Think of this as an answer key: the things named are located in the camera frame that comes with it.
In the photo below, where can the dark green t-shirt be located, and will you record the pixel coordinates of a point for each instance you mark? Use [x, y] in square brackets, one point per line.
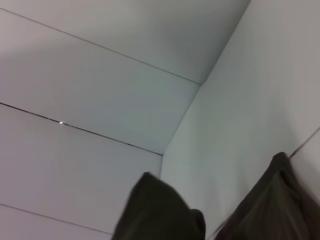
[270, 212]

